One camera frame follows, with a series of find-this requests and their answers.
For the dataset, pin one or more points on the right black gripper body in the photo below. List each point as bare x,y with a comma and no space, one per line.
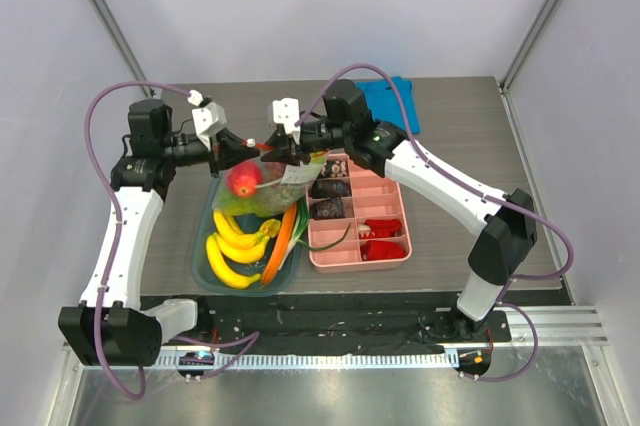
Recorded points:
291,149

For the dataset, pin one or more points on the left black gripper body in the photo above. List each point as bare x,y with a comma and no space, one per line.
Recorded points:
186,153

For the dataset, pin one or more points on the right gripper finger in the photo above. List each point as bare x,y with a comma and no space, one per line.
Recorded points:
278,139
282,155

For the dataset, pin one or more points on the red pepper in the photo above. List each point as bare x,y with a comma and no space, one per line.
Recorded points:
243,179

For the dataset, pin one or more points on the green apple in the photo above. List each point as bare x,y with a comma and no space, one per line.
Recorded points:
318,160

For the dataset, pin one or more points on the clear zip top bag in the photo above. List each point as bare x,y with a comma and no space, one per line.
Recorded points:
276,173

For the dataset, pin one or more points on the green netted melon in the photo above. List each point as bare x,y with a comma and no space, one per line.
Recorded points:
275,199

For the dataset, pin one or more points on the green grape bunch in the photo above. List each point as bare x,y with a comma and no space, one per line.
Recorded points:
231,204

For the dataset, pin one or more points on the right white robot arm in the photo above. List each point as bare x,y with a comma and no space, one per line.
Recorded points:
500,223

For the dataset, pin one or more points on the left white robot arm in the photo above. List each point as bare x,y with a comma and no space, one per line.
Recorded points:
108,321

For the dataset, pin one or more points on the blue folded cloth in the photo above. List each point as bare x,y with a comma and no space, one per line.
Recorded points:
384,105

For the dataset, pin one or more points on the rose pattern rolled sock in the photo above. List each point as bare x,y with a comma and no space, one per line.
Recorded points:
334,169

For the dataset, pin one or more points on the dark floral rolled sock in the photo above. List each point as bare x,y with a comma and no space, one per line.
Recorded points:
330,188

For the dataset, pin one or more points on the green onion stalk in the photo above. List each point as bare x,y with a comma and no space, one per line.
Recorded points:
316,235

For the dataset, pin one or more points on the orange carrot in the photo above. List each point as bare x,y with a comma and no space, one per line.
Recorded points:
280,246

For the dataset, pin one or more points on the yellow green bell pepper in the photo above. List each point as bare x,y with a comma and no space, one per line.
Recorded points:
270,228

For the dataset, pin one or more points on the dotted dark rolled sock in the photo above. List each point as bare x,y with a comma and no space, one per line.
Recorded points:
328,209

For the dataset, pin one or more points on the yellow banana upper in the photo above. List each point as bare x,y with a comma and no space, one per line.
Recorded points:
229,230

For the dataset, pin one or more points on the yellow banana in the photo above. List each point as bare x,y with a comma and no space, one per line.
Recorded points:
223,271
229,230
239,255

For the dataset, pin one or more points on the pink divided organizer tray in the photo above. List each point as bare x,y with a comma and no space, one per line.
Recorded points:
372,197

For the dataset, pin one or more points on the teal plastic fruit bin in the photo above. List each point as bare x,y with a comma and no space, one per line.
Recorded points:
200,267

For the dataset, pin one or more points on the yellow banana middle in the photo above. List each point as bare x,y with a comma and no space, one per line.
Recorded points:
239,255

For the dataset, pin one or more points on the yellow banana lower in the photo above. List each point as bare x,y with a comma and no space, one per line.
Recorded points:
223,271

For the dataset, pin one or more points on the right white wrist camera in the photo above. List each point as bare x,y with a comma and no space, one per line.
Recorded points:
285,113

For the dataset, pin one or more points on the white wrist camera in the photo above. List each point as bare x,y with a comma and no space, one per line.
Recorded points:
285,113
209,118

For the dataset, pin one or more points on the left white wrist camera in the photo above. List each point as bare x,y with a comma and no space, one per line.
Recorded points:
209,118

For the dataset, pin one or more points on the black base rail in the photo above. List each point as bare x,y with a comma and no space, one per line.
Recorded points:
339,324

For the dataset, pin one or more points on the slotted cable duct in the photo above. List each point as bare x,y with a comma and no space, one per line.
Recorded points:
179,359

